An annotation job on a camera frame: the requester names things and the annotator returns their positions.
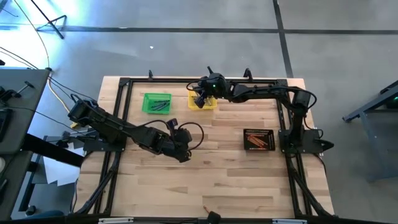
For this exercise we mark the orange crayon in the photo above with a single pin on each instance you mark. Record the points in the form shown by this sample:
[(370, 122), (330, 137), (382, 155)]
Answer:
[(257, 135), (252, 144), (261, 138), (206, 208), (255, 143), (258, 141)]

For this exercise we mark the grey crayon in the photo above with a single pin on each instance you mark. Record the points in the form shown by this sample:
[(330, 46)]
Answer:
[(210, 103), (211, 100)]

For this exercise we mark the yellow plastic basket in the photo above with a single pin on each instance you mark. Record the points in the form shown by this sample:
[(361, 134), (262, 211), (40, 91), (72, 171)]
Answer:
[(191, 106)]

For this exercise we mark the green plastic basket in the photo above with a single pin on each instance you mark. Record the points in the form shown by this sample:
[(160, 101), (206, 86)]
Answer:
[(147, 98)]

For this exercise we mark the black rounded object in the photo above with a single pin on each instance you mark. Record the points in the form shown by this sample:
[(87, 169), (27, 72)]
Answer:
[(214, 217)]

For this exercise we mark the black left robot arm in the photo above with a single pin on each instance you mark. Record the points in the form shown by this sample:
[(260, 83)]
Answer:
[(115, 126)]

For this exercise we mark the blue grey metal table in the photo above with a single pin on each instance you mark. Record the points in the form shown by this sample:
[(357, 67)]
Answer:
[(367, 109)]

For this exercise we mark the black light stand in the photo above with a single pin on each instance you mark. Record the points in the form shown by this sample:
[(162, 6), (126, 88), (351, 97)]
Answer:
[(47, 18)]

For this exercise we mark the white paper sheet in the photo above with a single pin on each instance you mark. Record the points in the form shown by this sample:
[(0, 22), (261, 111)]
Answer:
[(59, 171)]

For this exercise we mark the dark grey desk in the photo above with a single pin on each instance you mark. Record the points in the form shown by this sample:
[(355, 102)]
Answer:
[(28, 102)]

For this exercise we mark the black computer green light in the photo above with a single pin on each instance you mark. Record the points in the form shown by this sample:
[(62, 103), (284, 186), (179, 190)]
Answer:
[(393, 102)]

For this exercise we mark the black bar clamp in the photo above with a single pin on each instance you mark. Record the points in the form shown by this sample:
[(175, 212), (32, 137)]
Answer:
[(7, 94)]

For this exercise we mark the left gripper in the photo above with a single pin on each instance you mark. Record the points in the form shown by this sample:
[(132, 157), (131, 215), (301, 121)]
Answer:
[(178, 140)]

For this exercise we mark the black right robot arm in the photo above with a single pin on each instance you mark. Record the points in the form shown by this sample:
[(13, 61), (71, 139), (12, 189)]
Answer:
[(264, 91)]

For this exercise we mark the black aluminium table frame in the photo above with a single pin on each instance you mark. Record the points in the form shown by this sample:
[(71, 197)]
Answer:
[(174, 81)]

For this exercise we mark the black desk beam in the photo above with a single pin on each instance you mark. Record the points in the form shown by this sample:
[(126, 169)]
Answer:
[(53, 151)]

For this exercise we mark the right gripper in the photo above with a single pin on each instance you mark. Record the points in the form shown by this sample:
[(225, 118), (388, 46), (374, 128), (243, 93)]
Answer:
[(217, 87)]

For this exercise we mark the black table clamp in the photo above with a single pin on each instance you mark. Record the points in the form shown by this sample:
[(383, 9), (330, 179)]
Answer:
[(247, 75), (150, 75)]

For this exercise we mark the black plastic basket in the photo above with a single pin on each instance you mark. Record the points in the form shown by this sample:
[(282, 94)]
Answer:
[(271, 140)]

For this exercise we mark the black keyboard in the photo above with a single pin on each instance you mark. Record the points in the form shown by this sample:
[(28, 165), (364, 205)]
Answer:
[(4, 124)]

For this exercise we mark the black caster wheel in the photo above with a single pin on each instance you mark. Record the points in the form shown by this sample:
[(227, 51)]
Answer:
[(31, 210)]

